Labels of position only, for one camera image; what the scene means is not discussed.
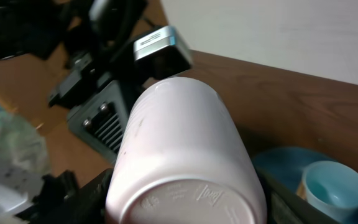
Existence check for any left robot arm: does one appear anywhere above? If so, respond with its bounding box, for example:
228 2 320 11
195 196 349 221
0 0 147 163

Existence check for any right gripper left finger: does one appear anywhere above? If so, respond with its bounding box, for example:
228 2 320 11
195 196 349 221
15 168 113 224

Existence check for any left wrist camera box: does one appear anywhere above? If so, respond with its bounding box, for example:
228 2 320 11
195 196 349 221
134 26 193 80

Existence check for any pink white cup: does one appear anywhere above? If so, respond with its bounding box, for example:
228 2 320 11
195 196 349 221
105 77 268 224

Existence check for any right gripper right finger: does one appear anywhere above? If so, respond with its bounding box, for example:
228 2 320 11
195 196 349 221
256 168 338 224

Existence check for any wooden chopstick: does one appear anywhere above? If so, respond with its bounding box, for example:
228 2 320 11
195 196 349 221
296 182 306 200

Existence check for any dark blue plate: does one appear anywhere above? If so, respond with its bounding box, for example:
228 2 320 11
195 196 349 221
252 147 358 224

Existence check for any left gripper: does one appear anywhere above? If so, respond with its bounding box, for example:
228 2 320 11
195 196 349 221
48 49 142 164

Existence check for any light blue cup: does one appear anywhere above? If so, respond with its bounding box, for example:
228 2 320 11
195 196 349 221
301 161 358 223

